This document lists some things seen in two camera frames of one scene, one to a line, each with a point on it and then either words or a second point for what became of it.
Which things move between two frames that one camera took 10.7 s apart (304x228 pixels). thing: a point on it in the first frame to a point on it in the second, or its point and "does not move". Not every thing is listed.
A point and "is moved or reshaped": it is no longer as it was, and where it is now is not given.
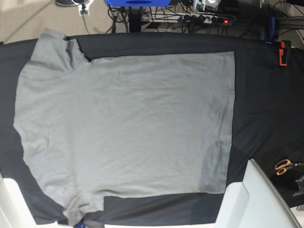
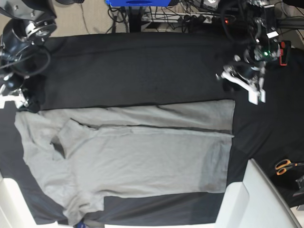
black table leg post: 135,13 does not move
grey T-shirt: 120,126 is moved or reshaped
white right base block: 255,202 does not move
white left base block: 14,213 does not move
